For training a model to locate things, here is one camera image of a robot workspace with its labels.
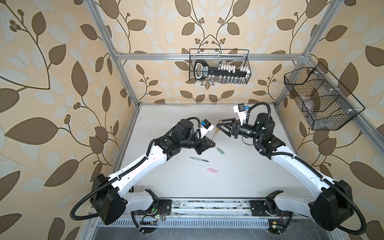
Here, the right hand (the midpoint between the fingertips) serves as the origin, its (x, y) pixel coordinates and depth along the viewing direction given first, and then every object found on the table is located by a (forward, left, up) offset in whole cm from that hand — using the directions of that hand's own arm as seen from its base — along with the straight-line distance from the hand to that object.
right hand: (219, 125), depth 68 cm
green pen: (-2, +10, -32) cm, 33 cm away
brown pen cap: (0, 0, +2) cm, 2 cm away
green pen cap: (+2, -6, -32) cm, 32 cm away
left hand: (-5, +2, -6) cm, 9 cm away
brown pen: (-2, +1, -1) cm, 3 cm away
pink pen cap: (-9, +1, -32) cm, 33 cm away
